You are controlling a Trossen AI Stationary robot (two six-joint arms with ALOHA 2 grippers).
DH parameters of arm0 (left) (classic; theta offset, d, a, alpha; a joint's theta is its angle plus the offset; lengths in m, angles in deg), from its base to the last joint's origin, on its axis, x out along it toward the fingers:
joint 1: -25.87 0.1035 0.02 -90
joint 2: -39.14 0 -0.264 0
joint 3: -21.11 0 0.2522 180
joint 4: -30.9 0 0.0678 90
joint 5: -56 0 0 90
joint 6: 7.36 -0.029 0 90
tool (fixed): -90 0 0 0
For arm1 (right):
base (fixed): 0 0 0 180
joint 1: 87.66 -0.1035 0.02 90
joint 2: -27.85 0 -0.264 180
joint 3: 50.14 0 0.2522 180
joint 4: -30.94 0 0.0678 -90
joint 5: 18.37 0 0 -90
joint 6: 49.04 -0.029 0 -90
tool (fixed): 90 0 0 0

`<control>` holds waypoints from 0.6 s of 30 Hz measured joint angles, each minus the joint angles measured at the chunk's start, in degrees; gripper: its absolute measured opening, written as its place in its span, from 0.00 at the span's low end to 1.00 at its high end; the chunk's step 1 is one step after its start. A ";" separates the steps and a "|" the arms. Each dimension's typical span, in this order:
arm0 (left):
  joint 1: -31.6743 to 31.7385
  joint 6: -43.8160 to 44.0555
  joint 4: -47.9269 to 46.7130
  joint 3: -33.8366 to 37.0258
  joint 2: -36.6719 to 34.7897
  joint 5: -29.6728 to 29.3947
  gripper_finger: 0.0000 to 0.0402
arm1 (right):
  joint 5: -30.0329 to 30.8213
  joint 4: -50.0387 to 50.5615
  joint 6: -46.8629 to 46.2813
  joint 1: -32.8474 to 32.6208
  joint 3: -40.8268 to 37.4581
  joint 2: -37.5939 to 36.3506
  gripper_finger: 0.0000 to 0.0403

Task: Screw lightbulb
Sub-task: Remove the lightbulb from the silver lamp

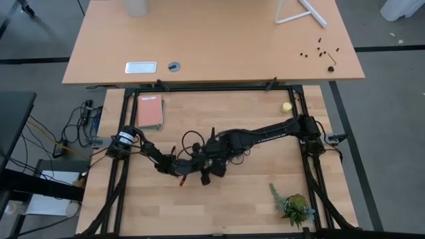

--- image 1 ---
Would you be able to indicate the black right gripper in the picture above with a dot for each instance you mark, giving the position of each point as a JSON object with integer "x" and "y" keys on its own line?
{"x": 225, "y": 144}

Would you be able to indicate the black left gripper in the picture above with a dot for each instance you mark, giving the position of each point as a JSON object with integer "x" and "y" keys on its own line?
{"x": 191, "y": 167}

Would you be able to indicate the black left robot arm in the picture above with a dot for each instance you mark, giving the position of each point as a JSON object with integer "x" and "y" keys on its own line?
{"x": 151, "y": 151}

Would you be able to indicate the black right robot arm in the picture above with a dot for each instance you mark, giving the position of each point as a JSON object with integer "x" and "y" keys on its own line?
{"x": 275, "y": 134}

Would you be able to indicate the pink notebook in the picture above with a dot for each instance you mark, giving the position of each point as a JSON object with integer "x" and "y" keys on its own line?
{"x": 150, "y": 111}

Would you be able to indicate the yellow candle jar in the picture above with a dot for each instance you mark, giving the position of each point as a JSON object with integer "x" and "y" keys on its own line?
{"x": 287, "y": 107}

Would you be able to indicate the light wooden desk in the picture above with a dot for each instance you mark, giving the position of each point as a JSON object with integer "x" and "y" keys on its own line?
{"x": 216, "y": 40}

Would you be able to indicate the white rectangular tray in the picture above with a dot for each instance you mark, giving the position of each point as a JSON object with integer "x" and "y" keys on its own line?
{"x": 140, "y": 67}

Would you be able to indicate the blue circuit board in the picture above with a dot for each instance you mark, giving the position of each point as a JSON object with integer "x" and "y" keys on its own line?
{"x": 97, "y": 121}

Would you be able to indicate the green artificial plant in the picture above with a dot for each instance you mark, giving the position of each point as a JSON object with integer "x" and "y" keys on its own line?
{"x": 295, "y": 207}

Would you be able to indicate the black power brick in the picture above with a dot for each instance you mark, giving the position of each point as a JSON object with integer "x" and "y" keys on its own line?
{"x": 59, "y": 149}

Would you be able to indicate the black round knob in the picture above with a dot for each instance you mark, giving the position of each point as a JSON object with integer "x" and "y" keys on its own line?
{"x": 331, "y": 69}

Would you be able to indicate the black allen key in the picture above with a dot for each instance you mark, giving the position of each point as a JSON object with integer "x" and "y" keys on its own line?
{"x": 332, "y": 59}

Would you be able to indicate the white box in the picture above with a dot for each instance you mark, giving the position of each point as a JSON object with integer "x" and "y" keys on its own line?
{"x": 50, "y": 206}

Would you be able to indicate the translucent cylinder container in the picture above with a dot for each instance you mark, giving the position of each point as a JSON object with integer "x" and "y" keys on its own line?
{"x": 136, "y": 8}

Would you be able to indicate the white triangular stand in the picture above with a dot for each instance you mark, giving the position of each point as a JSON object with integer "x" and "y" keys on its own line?
{"x": 313, "y": 14}

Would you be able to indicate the black desk foot bar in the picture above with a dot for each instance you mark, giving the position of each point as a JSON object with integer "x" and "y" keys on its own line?
{"x": 33, "y": 186}

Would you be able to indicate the black side desk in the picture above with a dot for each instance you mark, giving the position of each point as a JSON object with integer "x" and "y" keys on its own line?
{"x": 13, "y": 116}

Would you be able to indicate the white bin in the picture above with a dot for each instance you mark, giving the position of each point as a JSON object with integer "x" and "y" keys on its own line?
{"x": 398, "y": 8}

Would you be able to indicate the black chair base leg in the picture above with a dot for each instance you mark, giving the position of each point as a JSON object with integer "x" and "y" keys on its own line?
{"x": 26, "y": 8}

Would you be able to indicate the black frame clamp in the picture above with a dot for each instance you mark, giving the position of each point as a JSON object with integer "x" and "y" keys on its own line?
{"x": 162, "y": 84}
{"x": 271, "y": 83}

